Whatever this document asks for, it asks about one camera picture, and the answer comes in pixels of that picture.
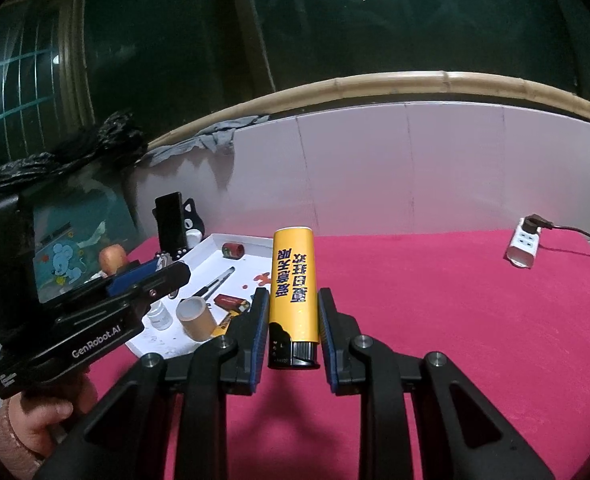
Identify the white power strip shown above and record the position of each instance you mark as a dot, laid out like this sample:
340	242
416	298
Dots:
522	247

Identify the dark window frame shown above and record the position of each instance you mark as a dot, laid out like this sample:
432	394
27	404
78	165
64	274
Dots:
175	35

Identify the teal mouse print box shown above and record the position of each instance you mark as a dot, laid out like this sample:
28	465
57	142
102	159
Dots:
65	265

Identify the grey cloth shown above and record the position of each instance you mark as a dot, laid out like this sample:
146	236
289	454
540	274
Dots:
215	135

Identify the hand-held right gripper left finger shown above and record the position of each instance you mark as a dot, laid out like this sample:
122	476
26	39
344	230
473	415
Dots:
261	345

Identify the red slim box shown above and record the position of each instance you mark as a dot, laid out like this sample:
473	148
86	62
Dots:
227	302

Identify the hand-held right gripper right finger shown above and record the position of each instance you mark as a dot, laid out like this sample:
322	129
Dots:
325	345

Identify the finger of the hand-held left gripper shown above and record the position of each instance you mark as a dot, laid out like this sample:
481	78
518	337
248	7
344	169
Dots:
130	280

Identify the person's left hand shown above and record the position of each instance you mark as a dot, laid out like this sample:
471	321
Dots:
40	410

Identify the black pen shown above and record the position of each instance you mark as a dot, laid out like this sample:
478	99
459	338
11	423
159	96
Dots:
215	282

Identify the black plastic netting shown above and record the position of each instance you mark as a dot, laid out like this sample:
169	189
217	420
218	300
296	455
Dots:
100	140

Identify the bamboo rail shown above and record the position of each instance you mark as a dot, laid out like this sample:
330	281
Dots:
400	82

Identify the red apple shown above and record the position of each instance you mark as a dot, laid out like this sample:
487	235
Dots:
113	259

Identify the white plastic bottle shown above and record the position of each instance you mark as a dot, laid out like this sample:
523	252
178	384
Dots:
161	317

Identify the person's left forearm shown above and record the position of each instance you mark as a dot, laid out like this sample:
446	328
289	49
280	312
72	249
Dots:
0	440

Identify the black smartphone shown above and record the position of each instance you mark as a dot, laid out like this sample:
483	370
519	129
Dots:
171	225

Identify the white cardboard tray box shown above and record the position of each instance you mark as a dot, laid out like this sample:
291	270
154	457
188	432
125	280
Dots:
210	255

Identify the beige tape roll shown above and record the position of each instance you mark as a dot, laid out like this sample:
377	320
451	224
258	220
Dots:
200	327

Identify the yellow lighter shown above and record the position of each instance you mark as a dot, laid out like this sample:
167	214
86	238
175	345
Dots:
292	280
222	325

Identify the small red can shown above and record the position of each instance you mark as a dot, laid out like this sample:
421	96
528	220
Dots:
232	250

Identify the black cat phone stand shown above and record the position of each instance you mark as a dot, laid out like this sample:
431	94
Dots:
194	225

